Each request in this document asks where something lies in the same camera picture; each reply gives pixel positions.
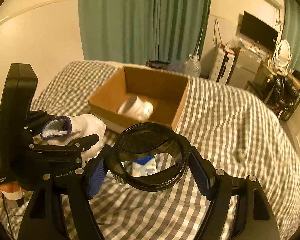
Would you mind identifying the clear large water bottle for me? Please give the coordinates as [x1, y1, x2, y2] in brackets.
[184, 54, 202, 77]

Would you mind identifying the hanging wall cable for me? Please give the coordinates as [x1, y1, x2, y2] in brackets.
[213, 19, 225, 47]

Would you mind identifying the white sock with purple trim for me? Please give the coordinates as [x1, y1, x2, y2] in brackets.
[32, 114, 107, 168]

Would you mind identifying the black cable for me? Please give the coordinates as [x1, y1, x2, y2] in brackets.
[2, 197, 14, 240]

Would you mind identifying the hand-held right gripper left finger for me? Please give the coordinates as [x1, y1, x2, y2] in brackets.
[17, 145, 112, 240]

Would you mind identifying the round white mirror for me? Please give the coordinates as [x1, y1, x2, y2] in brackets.
[274, 39, 291, 68]

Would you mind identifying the blue and white packet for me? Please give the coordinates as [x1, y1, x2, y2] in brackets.
[132, 156, 157, 177]

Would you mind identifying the cardboard box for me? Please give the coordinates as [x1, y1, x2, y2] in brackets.
[88, 65, 190, 132]

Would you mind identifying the cluttered dark rack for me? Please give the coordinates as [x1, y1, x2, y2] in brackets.
[245, 65, 300, 122]

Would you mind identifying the white cup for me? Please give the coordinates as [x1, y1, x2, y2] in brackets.
[118, 95, 154, 121]

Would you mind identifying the person's left hand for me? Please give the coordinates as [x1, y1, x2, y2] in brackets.
[0, 181, 22, 193]

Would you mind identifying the black round plastic container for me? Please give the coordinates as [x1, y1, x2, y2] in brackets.
[106, 122, 192, 193]

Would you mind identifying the grey checked blanket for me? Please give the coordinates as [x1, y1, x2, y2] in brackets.
[0, 60, 300, 240]

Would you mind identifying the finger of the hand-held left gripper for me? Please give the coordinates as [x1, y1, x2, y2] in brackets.
[29, 134, 100, 165]
[24, 109, 57, 137]

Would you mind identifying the black wall television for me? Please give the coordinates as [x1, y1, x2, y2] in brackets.
[240, 11, 279, 51]

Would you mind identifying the silver fridge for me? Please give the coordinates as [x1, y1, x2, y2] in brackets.
[226, 46, 262, 89]

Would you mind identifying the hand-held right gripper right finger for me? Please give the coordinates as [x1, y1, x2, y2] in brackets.
[189, 146, 282, 240]

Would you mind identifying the white ribbed suitcase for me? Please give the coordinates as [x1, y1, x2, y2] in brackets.
[209, 46, 234, 83]

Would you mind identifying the green curtain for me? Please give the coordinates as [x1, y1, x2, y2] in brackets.
[77, 0, 212, 66]
[281, 0, 300, 73]

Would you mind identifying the black bag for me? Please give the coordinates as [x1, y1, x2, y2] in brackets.
[146, 59, 171, 69]

